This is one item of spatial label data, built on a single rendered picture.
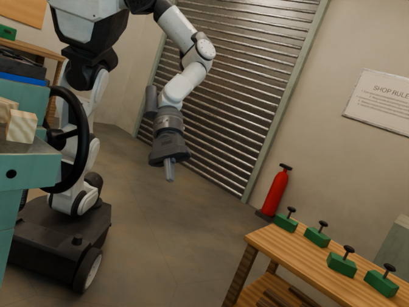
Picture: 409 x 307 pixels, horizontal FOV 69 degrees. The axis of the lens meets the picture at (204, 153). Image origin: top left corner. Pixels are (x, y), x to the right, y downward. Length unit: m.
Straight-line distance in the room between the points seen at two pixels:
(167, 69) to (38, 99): 3.71
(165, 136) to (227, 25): 3.20
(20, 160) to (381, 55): 3.05
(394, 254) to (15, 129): 2.04
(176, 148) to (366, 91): 2.54
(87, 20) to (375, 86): 2.55
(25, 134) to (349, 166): 2.86
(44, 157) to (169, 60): 3.94
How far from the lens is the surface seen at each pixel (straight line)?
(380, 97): 3.13
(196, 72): 1.03
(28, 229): 1.65
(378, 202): 3.11
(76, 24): 1.24
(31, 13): 4.24
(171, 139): 0.82
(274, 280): 1.92
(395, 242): 2.18
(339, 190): 3.15
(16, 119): 0.55
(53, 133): 0.87
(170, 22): 1.13
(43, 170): 0.54
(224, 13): 4.04
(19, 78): 0.74
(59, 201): 1.70
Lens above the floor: 1.08
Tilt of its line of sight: 12 degrees down
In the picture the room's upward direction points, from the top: 20 degrees clockwise
